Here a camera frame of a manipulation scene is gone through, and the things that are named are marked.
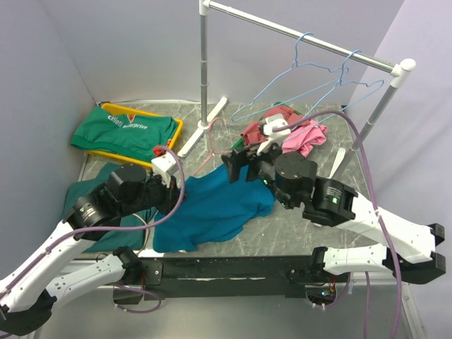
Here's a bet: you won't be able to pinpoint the dark green shorts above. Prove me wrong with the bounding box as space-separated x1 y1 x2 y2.
59 161 160 253

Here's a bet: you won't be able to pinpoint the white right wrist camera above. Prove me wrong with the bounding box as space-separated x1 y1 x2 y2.
256 114 291 155

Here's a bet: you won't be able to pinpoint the blue wire hanger middle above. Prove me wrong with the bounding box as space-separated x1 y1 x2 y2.
231 32 361 122

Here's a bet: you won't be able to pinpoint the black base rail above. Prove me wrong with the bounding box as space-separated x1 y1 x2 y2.
112 252 354 305

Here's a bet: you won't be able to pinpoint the blue wire hanger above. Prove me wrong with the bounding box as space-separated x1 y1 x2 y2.
292 49 385 117
231 32 361 122

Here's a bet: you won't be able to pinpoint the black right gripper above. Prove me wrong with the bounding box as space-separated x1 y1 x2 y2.
221 136 295 209

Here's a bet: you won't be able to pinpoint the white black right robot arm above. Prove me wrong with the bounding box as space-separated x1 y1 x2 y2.
221 145 446 285

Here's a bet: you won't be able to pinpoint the green plastic tray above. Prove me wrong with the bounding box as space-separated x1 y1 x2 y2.
232 102 293 148

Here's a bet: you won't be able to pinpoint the pink wire hanger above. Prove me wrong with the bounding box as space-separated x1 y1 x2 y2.
191 117 227 177

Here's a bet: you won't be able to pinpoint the maroon t shirt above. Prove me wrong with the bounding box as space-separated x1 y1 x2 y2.
241 105 304 146

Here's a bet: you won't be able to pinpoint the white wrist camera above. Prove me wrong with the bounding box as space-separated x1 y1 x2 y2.
256 114 291 155
151 145 179 188

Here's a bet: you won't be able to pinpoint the pink t shirt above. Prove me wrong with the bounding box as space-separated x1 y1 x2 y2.
282 120 328 157

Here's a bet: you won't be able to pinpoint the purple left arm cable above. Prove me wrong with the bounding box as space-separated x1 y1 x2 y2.
0 145 186 335

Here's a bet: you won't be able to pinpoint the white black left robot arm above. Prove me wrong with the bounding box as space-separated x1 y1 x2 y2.
1 165 185 338

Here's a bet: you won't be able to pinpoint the silver white clothes rack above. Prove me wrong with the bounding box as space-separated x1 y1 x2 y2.
178 1 416 158

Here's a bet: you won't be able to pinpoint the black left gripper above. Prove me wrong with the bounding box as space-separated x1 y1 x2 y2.
119 167 187 216

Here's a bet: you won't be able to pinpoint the teal blue t shirt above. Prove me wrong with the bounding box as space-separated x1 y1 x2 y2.
153 165 275 253

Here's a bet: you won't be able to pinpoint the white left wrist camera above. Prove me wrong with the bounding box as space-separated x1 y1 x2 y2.
151 145 179 188

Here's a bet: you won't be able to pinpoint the yellow plastic tray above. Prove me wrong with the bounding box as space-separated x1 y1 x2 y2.
71 102 184 168

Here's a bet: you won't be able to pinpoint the blue wire hanger right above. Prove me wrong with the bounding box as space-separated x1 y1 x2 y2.
292 49 385 117

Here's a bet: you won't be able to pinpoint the green printed t shirt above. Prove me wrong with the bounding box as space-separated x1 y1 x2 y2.
71 106 179 162

